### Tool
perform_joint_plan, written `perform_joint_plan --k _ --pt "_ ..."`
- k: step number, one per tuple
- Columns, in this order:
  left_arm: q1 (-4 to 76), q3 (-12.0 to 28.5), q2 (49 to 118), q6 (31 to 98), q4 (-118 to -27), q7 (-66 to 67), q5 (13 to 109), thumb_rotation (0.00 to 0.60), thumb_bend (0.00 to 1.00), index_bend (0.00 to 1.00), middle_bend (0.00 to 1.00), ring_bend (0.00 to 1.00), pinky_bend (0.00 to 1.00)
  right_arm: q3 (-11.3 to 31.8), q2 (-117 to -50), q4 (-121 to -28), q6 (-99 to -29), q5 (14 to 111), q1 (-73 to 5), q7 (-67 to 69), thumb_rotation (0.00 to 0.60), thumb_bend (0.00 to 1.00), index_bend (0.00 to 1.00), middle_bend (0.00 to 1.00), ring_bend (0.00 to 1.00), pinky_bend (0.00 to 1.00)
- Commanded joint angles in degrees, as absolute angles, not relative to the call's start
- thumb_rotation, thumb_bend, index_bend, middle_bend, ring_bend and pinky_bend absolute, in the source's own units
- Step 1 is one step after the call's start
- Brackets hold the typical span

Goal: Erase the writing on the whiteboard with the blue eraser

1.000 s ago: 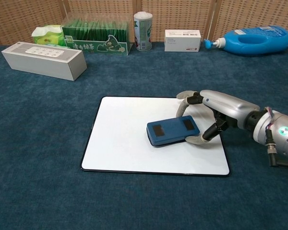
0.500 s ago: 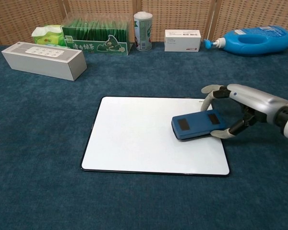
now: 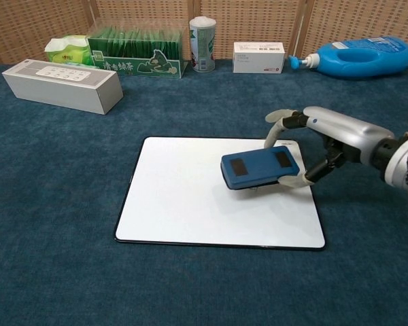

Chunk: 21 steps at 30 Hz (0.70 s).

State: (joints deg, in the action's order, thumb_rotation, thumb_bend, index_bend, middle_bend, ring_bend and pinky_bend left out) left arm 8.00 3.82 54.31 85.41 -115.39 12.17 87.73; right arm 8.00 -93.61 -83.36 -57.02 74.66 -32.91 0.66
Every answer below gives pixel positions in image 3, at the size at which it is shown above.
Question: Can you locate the blue board eraser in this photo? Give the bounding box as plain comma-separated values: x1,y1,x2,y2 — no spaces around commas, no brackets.
220,145,301,192

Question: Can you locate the white writing board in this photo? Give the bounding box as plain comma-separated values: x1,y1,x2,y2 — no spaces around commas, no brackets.
114,136,326,251

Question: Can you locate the white cylindrical canister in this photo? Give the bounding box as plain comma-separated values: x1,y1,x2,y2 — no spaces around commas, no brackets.
189,16,218,74

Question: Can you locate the bamboo folding screen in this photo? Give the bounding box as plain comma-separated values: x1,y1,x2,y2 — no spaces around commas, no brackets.
0,0,408,65

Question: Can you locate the small white cardboard box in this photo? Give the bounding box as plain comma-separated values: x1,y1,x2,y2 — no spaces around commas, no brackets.
233,41,286,74

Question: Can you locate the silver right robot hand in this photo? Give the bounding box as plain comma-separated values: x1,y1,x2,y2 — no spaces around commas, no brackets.
264,106,395,187

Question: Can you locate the green tissue pack, tissue out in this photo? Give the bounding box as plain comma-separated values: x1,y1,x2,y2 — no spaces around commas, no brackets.
44,35,93,66

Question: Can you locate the dark blue table mat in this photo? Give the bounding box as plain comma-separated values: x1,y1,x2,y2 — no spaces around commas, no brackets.
0,57,408,326

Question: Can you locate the white rectangular speaker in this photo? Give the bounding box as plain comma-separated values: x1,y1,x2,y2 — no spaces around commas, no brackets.
1,58,124,116

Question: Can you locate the clear box of green tea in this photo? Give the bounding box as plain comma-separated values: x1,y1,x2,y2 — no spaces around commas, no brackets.
87,25,187,79

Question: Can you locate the blue pump detergent bottle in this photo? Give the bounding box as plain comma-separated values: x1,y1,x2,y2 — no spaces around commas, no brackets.
288,36,408,81

